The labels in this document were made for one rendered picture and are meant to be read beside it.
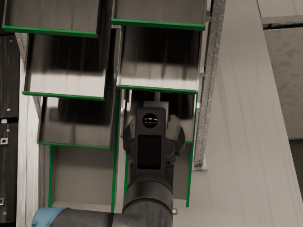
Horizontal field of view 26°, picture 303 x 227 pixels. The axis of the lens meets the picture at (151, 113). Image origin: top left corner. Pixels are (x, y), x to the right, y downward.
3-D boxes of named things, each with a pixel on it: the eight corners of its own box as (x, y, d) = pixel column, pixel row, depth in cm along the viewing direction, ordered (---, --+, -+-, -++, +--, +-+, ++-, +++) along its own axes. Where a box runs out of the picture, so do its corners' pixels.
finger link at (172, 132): (171, 137, 119) (157, 166, 112) (172, 109, 116) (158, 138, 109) (187, 140, 119) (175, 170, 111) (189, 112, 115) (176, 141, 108)
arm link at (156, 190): (121, 195, 94) (178, 198, 94) (124, 175, 98) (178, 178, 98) (121, 234, 98) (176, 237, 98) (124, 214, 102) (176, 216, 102)
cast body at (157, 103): (167, 138, 119) (167, 134, 112) (143, 137, 120) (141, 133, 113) (169, 93, 120) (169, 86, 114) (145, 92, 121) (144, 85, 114)
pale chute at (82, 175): (116, 205, 135) (113, 213, 130) (52, 200, 135) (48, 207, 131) (123, 70, 128) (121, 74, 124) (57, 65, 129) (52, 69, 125)
